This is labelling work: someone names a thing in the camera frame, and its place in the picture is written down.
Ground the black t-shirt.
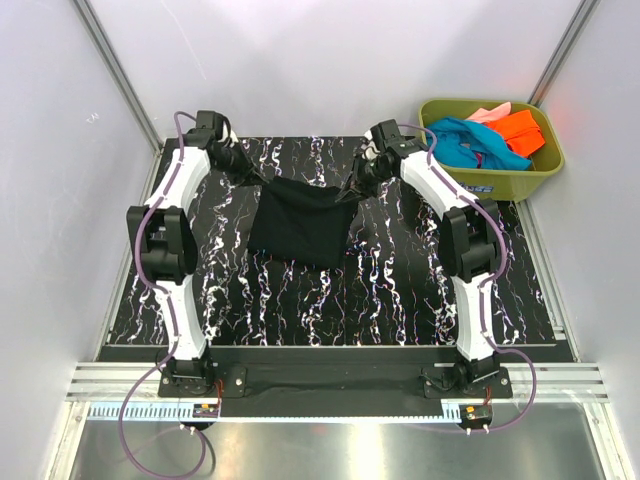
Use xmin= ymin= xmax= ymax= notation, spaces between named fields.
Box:
xmin=247 ymin=177 xmax=359 ymax=269

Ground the left aluminium frame post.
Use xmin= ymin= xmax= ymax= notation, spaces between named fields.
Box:
xmin=70 ymin=0 xmax=163 ymax=154

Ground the purple cable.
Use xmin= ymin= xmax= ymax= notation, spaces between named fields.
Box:
xmin=117 ymin=110 xmax=216 ymax=479
xmin=399 ymin=123 xmax=539 ymax=431

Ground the olive green plastic bin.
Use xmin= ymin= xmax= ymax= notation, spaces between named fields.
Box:
xmin=419 ymin=98 xmax=565 ymax=202

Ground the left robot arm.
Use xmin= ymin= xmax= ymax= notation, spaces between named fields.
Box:
xmin=126 ymin=110 xmax=266 ymax=396

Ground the blue t-shirt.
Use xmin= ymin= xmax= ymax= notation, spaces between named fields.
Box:
xmin=427 ymin=117 xmax=531 ymax=171

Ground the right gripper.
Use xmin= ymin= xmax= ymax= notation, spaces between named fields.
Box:
xmin=336 ymin=154 xmax=394 ymax=205

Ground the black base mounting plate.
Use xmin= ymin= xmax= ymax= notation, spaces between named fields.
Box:
xmin=158 ymin=344 xmax=512 ymax=419

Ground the aluminium frame post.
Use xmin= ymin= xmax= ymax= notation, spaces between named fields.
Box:
xmin=528 ymin=0 xmax=601 ymax=108
xmin=70 ymin=0 xmax=163 ymax=154

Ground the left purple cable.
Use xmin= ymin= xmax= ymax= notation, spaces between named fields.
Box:
xmin=117 ymin=110 xmax=216 ymax=479

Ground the right aluminium frame post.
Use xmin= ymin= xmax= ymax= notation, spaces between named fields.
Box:
xmin=528 ymin=0 xmax=601 ymax=108

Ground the orange t-shirt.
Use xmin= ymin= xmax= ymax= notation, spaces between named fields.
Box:
xmin=487 ymin=110 xmax=546 ymax=157

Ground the pink t-shirt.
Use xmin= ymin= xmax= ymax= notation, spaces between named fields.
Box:
xmin=466 ymin=102 xmax=512 ymax=124

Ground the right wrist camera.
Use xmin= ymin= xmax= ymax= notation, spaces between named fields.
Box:
xmin=361 ymin=127 xmax=385 ymax=162

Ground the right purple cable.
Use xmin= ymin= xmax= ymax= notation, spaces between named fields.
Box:
xmin=399 ymin=123 xmax=539 ymax=431

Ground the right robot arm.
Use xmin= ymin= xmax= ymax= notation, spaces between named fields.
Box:
xmin=337 ymin=120 xmax=506 ymax=397

